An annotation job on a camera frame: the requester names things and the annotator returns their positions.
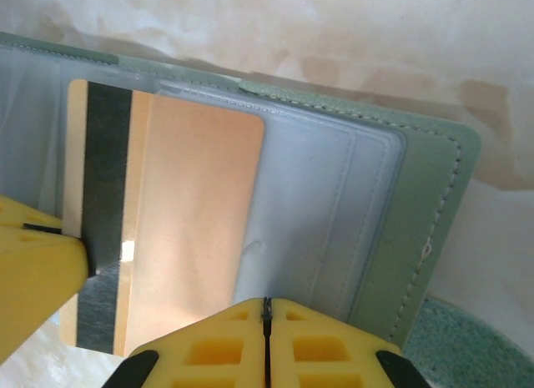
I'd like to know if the gold card black stripe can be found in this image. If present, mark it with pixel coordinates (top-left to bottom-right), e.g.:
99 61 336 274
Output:
60 78 266 358

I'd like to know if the teal card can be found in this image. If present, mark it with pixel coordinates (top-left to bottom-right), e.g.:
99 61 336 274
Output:
402 298 534 388

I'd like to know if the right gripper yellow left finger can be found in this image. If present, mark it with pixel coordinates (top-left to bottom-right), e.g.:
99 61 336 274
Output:
107 295 270 388

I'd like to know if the green leather card holder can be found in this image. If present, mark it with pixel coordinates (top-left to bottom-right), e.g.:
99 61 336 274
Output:
0 31 483 350

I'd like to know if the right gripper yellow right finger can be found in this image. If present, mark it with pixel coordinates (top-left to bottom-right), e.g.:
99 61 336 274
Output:
266 296 426 388

